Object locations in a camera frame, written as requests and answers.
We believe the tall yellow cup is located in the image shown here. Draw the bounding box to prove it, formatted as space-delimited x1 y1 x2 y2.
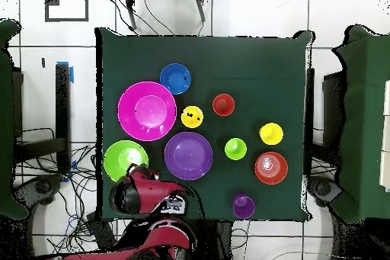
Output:
258 122 284 146

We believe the orange cup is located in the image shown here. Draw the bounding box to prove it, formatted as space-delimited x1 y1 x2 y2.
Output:
212 93 236 117

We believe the orange bowl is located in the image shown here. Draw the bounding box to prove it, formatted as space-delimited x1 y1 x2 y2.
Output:
254 151 289 186

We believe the blue tape strip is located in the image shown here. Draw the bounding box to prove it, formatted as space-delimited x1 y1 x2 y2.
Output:
56 60 75 84

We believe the dark green tablecloth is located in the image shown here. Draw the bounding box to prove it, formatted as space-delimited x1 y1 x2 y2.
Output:
94 27 315 223

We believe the purple bowl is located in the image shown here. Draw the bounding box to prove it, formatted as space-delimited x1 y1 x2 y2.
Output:
164 131 213 181

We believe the neighbouring green-clothed table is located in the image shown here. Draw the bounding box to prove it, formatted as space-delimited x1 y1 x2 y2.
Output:
330 24 390 224
0 18 30 221

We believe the yellow ribbed cup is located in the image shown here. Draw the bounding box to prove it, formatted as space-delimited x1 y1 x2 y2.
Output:
180 105 205 129

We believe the green bowl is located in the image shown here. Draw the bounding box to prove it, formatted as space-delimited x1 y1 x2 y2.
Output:
103 140 150 183

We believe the black metal stand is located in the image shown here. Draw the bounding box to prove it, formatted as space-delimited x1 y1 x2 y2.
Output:
13 63 72 175

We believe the pink bowl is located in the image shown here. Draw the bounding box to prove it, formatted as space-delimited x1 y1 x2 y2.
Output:
117 81 177 143

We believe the blue bowl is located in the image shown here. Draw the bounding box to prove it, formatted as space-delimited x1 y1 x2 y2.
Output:
159 63 192 95

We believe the green cup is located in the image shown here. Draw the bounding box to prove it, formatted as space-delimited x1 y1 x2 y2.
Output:
224 137 248 161

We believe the purple cup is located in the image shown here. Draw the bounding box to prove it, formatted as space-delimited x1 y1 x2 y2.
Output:
232 192 256 220

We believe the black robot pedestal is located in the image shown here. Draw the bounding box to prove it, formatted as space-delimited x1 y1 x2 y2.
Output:
194 220 234 260

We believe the grey robot pedestal leg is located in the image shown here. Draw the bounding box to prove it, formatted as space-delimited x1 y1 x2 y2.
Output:
13 174 63 207
305 177 344 209

